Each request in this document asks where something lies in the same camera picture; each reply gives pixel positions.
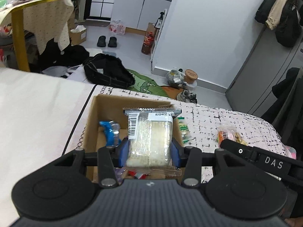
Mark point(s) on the black slipper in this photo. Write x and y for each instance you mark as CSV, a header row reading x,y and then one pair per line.
x,y
112,42
101,41

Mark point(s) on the cream dotted tablecloth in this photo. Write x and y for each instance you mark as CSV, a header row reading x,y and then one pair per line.
x,y
47,19

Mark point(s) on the pink white plastic bag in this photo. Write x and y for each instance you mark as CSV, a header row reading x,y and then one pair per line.
x,y
117,27

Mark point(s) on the black clothes pile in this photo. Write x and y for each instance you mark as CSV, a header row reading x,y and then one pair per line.
x,y
107,70

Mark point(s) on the grey wardrobe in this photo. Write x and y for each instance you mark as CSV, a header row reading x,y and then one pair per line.
x,y
267,65

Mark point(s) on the blue snack packet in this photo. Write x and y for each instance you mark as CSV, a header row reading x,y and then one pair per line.
x,y
112,133

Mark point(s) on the orange biscuit packet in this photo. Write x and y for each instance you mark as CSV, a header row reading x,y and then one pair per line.
x,y
230,134

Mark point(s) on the yellow wooden table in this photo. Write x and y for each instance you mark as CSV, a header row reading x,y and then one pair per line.
x,y
17,23

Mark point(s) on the brown lidded jar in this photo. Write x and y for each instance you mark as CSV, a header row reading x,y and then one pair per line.
x,y
190,76

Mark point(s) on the brown cardboard box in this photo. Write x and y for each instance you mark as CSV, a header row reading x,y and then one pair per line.
x,y
136,134

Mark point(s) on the green floor mat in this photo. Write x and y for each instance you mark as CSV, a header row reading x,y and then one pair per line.
x,y
144,84

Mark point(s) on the small open cardboard box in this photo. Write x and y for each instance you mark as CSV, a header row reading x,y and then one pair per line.
x,y
78,35

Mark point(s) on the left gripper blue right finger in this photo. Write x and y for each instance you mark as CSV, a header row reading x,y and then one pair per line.
x,y
190,159

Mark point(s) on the grey plastic bag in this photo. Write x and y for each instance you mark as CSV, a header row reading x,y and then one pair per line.
x,y
175,79

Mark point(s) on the sneaker on floor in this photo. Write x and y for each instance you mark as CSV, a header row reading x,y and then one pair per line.
x,y
187,96

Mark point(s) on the left black slipper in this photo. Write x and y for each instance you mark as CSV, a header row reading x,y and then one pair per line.
x,y
101,41

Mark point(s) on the purple long snack package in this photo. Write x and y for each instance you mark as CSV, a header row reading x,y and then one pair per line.
x,y
120,174

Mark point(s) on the red white snack packet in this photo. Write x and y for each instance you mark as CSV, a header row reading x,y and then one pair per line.
x,y
137,175

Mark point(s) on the hanging black coat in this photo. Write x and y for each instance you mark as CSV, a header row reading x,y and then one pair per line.
x,y
284,17

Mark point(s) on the white rice cake packet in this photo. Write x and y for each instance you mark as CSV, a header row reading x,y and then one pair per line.
x,y
150,133

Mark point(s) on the right black slipper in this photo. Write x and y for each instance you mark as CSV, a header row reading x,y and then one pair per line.
x,y
112,42

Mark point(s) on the green white cracker packet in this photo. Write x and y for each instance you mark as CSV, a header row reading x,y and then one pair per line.
x,y
187,138

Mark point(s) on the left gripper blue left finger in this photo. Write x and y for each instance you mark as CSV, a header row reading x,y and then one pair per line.
x,y
109,158

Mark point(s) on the white kitchen cabinet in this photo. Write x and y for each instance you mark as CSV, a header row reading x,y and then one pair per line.
x,y
137,14

